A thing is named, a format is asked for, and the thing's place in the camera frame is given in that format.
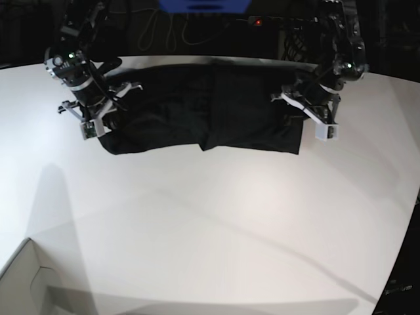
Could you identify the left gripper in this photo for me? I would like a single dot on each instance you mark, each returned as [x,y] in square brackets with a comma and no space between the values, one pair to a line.
[322,109]

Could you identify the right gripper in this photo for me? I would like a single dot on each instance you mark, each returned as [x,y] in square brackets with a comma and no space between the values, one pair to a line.
[93,102]

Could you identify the black t-shirt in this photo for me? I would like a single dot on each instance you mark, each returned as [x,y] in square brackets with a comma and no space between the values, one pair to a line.
[219,103]

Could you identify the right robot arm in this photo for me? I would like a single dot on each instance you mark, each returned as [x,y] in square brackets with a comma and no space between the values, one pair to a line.
[69,62]

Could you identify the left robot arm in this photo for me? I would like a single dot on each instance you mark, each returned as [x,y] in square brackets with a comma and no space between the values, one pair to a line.
[331,40]

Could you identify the black power strip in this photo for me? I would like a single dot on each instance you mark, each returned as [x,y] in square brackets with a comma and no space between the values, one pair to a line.
[280,22]

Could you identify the blue bin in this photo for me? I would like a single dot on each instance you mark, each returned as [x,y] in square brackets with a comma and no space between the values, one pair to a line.
[205,6]

